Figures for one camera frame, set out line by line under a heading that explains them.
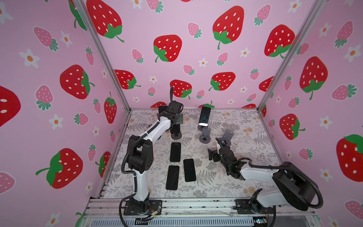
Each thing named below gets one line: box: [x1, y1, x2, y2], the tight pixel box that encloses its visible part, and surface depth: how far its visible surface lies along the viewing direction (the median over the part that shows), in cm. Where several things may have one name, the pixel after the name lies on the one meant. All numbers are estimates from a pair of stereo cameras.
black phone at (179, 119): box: [175, 113, 184, 125], surface depth 88 cm
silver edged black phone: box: [183, 158, 197, 183], surface depth 88 cm
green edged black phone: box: [198, 106, 212, 127], surface depth 103 cm
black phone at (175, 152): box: [169, 141, 182, 163], surface depth 97 cm
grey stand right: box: [222, 129, 234, 147], surface depth 97 cm
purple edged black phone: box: [165, 165, 180, 191], surface depth 86 cm
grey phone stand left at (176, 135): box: [170, 131, 182, 140], surface depth 106 cm
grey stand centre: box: [198, 127, 211, 144], surface depth 100 cm
